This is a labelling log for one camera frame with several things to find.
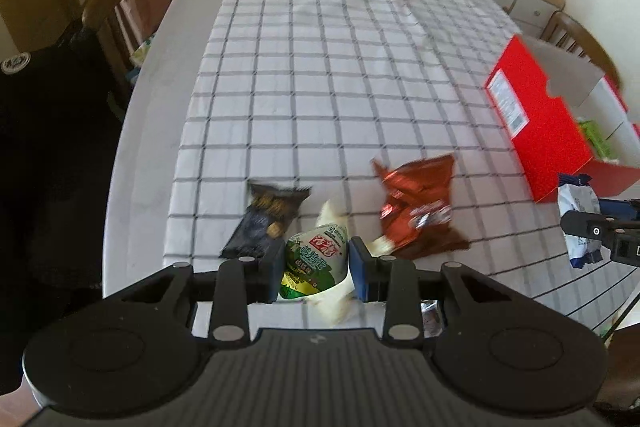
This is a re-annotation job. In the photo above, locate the dark blue snack packet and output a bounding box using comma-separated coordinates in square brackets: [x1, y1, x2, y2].
[221, 180, 311, 259]

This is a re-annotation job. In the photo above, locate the right wooden chair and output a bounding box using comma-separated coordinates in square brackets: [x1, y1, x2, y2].
[540, 11, 622, 89]

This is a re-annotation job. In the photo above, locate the green white snack packet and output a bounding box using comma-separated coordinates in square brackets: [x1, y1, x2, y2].
[280, 200, 368, 329]

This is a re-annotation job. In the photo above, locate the wooden chair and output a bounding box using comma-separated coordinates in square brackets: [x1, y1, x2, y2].
[81, 0, 158, 100]
[540, 11, 622, 89]

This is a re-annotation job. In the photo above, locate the left wooden chair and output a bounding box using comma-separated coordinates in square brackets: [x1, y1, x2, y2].
[81, 0, 158, 100]

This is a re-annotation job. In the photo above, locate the white blue snack packet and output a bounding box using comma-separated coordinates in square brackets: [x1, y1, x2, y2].
[558, 173, 603, 269]

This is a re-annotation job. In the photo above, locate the red cardboard box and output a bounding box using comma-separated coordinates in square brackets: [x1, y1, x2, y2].
[485, 35, 639, 202]

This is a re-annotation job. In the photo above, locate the white black-checked tablecloth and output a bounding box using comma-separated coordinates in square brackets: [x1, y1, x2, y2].
[163, 0, 639, 334]

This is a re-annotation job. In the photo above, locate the brown red snack packet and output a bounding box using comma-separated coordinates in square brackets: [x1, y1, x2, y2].
[369, 155, 470, 260]

